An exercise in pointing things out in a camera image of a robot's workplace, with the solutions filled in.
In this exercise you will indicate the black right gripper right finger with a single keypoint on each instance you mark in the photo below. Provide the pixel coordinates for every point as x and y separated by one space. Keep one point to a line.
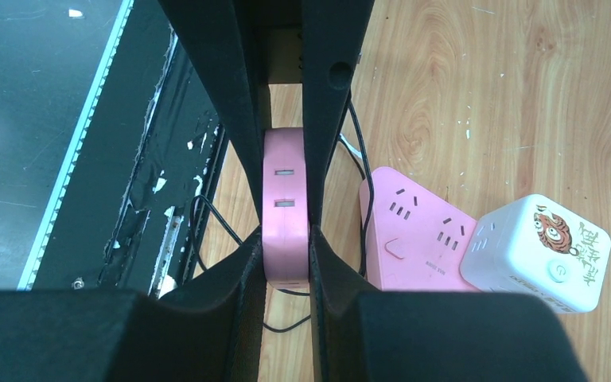
364 334

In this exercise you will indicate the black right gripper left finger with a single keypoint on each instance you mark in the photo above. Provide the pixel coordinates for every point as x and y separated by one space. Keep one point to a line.
209 329

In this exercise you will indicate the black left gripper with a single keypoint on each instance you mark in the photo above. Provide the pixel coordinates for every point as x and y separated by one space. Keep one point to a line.
313 43

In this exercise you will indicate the pink triangular socket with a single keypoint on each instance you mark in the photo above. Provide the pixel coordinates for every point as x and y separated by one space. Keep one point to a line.
415 240

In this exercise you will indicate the pink plug adapter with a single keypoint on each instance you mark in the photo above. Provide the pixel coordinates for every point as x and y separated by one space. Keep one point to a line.
284 219

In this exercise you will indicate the white tiger cube socket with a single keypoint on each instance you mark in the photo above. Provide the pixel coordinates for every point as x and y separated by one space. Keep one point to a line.
536 246

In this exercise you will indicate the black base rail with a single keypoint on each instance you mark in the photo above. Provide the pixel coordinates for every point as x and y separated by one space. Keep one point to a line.
147 147

